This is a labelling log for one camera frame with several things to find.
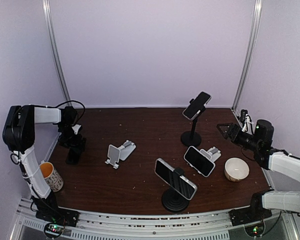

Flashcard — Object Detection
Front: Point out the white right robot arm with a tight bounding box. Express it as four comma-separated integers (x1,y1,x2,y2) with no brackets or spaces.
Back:
216,119,300,221

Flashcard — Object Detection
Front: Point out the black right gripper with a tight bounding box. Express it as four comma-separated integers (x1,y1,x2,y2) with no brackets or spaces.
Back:
216,122,261,153

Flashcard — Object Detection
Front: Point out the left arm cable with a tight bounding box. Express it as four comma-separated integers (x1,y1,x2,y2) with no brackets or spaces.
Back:
57,99,86,126

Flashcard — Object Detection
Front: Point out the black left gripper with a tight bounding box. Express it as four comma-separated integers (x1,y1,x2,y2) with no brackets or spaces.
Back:
57,124,86,151

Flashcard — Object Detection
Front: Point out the black smartphone no case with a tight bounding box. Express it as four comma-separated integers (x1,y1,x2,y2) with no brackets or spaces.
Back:
65,147,83,165

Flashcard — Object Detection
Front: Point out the front aluminium rail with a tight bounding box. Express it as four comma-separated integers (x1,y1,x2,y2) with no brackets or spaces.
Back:
14,197,296,240

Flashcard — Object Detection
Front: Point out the smartphone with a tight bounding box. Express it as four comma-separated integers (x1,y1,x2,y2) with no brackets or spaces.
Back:
154,158,198,200
183,146,216,178
182,91,211,121

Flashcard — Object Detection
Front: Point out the aluminium frame post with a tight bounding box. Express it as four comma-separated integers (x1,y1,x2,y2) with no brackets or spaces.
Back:
41,0,71,101
231,0,263,112

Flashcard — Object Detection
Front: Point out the right aluminium frame post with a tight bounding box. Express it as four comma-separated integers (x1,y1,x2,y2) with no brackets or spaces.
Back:
231,0,263,112

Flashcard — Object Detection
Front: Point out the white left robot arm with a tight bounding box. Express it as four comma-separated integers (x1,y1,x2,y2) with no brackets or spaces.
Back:
2,103,86,222

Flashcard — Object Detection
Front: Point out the black round-base stand front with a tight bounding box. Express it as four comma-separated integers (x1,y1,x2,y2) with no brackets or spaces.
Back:
161,167,190,213

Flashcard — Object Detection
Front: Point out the white folding stand right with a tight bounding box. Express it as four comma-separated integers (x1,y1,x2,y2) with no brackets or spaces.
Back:
199,146,221,163

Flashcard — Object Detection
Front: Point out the black round-base phone stand rear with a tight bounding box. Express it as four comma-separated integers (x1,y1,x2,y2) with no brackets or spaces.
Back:
180,107,206,147

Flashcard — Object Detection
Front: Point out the white ceramic bowl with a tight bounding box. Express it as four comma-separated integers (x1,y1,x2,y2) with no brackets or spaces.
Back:
224,157,250,183

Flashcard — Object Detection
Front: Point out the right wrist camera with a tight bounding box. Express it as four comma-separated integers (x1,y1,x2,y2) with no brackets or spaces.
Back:
239,109,254,134

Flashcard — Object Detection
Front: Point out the floral mug yellow inside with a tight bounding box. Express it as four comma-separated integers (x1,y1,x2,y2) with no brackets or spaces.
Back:
39,162,64,193

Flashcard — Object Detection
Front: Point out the smartphone on white stand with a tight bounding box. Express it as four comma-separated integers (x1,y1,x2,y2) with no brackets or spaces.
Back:
183,146,216,178

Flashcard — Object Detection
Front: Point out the white folding phone stand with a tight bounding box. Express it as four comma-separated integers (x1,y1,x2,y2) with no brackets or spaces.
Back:
105,140,136,169

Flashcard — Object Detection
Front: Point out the left aluminium frame post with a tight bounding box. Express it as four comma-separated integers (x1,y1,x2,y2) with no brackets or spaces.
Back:
41,0,71,101

